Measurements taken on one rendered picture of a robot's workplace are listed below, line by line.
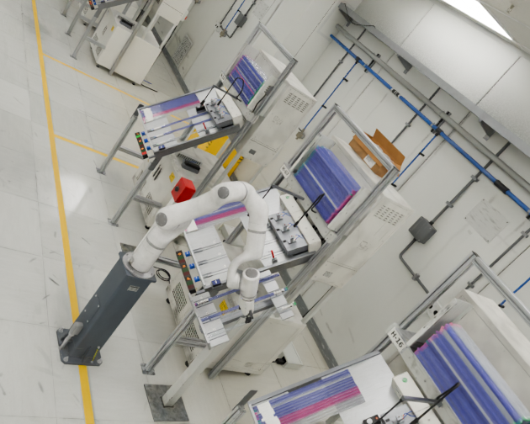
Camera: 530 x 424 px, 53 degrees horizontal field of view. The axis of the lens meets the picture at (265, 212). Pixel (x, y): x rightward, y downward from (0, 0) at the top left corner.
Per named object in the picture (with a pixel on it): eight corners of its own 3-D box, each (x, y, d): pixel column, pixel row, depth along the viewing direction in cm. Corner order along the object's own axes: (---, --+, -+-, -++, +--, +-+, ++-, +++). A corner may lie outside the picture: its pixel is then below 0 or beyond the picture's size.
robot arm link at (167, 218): (174, 230, 281) (155, 235, 266) (166, 209, 282) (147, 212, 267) (251, 198, 258) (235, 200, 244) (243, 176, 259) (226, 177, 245)
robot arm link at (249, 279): (237, 296, 257) (256, 299, 257) (240, 278, 248) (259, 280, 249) (239, 283, 263) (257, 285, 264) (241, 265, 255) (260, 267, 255)
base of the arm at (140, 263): (126, 275, 274) (145, 251, 268) (119, 250, 287) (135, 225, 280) (157, 281, 287) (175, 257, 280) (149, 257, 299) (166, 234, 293)
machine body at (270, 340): (183, 371, 351) (236, 310, 330) (161, 294, 400) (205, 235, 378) (255, 379, 392) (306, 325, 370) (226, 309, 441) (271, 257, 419)
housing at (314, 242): (309, 260, 327) (309, 244, 318) (279, 210, 362) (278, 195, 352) (320, 256, 329) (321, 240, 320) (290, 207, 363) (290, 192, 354)
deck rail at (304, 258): (206, 295, 310) (204, 288, 306) (205, 293, 312) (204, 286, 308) (316, 259, 326) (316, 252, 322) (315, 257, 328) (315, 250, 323)
